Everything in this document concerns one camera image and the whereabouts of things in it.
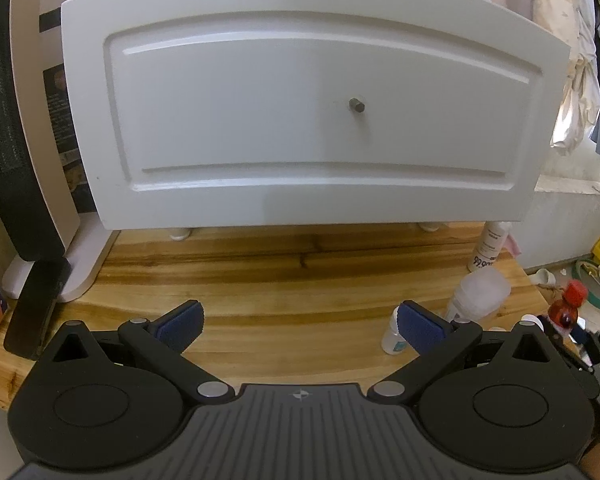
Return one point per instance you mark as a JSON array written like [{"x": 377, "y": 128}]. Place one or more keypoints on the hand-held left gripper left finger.
[{"x": 179, "y": 324}]

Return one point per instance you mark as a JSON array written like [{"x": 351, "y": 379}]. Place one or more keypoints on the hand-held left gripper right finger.
[{"x": 420, "y": 329}]

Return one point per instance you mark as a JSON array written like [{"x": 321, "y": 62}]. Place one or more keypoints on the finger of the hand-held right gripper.
[{"x": 587, "y": 352}]

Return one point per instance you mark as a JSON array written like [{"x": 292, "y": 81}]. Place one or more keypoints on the small white bottle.
[{"x": 391, "y": 344}]

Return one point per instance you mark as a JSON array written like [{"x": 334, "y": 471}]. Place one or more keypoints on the red cap bottle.
[{"x": 572, "y": 294}]

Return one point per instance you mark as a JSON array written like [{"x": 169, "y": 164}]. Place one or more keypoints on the translucent plastic jar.
[{"x": 480, "y": 292}]

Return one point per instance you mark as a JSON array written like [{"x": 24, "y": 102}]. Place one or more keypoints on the white drawer with metal stub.
[{"x": 229, "y": 110}]

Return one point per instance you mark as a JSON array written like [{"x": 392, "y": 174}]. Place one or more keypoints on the small metal drawer stub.
[{"x": 356, "y": 105}]

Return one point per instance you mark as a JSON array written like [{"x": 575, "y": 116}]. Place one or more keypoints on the round green rimmed dish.
[{"x": 587, "y": 285}]

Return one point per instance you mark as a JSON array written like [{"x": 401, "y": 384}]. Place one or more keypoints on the small white cup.
[{"x": 541, "y": 276}]

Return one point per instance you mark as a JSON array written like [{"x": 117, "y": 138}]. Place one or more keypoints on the white labelled bottle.
[{"x": 490, "y": 247}]

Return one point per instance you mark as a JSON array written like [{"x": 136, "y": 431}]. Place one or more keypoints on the pink cloth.
[{"x": 513, "y": 246}]

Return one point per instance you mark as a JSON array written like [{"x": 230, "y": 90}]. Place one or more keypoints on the black rectangular device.
[{"x": 37, "y": 310}]

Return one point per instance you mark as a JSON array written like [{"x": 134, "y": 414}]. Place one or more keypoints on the hanging clothes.
[{"x": 565, "y": 60}]

